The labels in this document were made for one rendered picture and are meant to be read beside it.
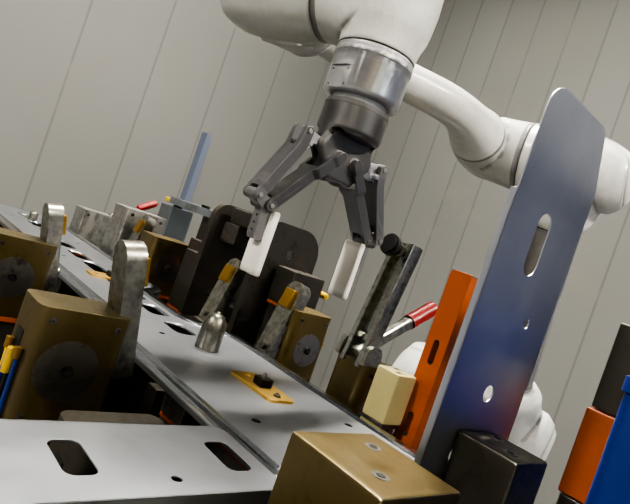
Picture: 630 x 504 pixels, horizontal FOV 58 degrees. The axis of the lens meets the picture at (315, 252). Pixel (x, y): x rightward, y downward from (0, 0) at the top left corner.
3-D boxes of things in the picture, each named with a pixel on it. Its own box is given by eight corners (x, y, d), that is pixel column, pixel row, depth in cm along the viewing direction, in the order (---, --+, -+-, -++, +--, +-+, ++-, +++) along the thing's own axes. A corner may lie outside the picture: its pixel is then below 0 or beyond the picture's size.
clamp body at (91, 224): (32, 331, 155) (76, 204, 154) (75, 337, 163) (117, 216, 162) (40, 340, 149) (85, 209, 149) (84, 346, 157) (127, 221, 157)
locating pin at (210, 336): (186, 353, 74) (202, 305, 74) (206, 356, 77) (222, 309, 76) (198, 362, 72) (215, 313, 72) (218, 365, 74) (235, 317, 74)
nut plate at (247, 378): (228, 371, 67) (231, 362, 67) (254, 374, 69) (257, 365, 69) (268, 402, 61) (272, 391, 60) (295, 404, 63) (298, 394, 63)
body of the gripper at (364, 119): (360, 118, 70) (335, 189, 70) (311, 88, 64) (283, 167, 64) (406, 122, 64) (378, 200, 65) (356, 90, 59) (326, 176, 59)
